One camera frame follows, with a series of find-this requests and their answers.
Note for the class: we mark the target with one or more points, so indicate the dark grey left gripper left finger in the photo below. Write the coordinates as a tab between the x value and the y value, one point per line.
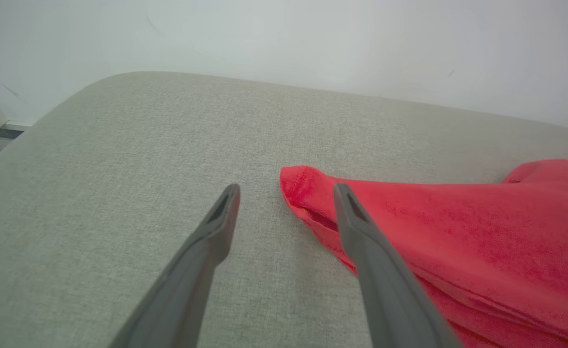
187	285

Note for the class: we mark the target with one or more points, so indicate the grey fabric sofa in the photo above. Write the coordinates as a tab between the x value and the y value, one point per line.
120	169

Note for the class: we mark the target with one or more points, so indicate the red basketball jersey white sleeves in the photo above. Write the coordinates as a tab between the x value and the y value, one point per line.
482	241

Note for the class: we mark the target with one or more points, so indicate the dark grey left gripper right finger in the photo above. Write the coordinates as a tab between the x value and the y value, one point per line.
385	290

